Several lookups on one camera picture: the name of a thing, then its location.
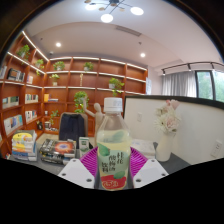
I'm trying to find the dark office chair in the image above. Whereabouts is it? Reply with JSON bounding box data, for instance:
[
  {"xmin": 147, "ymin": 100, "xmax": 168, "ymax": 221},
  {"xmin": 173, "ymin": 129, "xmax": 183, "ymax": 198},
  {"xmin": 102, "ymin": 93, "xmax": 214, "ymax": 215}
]
[{"xmin": 58, "ymin": 112, "xmax": 88, "ymax": 144}]

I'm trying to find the wooden shelf unit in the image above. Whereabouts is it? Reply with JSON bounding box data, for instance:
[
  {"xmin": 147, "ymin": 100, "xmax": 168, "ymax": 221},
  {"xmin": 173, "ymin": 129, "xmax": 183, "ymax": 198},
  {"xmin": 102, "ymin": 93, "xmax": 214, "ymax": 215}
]
[{"xmin": 0, "ymin": 30, "xmax": 148, "ymax": 158}]

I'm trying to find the stack of dark books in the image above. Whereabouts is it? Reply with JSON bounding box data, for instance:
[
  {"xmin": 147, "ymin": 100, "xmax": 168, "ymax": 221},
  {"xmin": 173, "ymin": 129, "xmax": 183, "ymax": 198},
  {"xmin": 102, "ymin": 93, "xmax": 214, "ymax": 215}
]
[{"xmin": 39, "ymin": 138, "xmax": 77, "ymax": 166}]

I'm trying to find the white curtain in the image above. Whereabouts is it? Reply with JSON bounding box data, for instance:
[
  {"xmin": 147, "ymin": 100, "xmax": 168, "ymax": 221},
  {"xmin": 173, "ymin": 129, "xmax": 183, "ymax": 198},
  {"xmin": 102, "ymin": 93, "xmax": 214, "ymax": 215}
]
[{"xmin": 161, "ymin": 70, "xmax": 198, "ymax": 98}]

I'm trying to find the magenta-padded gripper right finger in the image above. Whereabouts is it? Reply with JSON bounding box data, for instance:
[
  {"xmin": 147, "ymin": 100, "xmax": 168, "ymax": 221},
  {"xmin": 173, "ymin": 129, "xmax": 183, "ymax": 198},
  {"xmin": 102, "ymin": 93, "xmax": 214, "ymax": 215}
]
[{"xmin": 129, "ymin": 146, "xmax": 169, "ymax": 190}]

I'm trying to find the wooden artist mannequin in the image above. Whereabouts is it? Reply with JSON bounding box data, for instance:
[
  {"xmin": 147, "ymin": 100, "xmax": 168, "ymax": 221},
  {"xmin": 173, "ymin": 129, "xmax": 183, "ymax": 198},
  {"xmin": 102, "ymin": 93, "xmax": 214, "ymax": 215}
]
[{"xmin": 83, "ymin": 101, "xmax": 105, "ymax": 141}]

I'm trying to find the white desk partition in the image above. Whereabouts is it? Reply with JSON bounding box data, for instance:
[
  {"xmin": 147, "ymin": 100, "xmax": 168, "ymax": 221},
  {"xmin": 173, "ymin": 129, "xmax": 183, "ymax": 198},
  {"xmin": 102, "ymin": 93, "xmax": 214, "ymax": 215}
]
[{"xmin": 123, "ymin": 94, "xmax": 224, "ymax": 166}]

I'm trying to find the white vase with pale flowers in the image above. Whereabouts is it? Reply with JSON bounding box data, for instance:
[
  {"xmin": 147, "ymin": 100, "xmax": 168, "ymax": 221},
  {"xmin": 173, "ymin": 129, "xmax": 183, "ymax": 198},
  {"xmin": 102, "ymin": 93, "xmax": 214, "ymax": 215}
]
[{"xmin": 153, "ymin": 99, "xmax": 183, "ymax": 163}]

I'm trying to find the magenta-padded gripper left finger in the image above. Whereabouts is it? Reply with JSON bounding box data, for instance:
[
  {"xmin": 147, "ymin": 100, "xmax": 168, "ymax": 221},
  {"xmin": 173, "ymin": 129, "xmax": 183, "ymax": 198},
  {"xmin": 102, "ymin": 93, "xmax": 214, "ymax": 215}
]
[{"xmin": 57, "ymin": 146, "xmax": 99, "ymax": 190}]

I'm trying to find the ceiling air vent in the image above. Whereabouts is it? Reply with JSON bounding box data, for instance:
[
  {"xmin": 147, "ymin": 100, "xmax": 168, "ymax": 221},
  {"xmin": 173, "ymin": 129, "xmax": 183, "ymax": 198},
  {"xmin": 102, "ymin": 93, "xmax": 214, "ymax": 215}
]
[{"xmin": 115, "ymin": 25, "xmax": 143, "ymax": 37}]

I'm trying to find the window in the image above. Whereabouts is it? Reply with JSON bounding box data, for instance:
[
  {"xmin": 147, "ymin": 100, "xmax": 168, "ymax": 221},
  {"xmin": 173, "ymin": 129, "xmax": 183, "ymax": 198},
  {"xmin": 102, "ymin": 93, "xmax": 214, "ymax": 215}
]
[{"xmin": 195, "ymin": 69, "xmax": 224, "ymax": 103}]

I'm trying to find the clear drink bottle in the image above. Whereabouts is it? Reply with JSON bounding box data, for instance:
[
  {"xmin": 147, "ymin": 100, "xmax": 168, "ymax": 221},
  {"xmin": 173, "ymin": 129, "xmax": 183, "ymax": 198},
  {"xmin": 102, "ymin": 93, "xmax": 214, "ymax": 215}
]
[{"xmin": 95, "ymin": 97, "xmax": 132, "ymax": 191}]

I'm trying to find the branching globe ceiling lamp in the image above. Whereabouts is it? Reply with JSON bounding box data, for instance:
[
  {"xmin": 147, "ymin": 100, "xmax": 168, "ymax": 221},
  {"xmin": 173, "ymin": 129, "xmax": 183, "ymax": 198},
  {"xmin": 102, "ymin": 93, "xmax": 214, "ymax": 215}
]
[{"xmin": 83, "ymin": 0, "xmax": 145, "ymax": 24}]

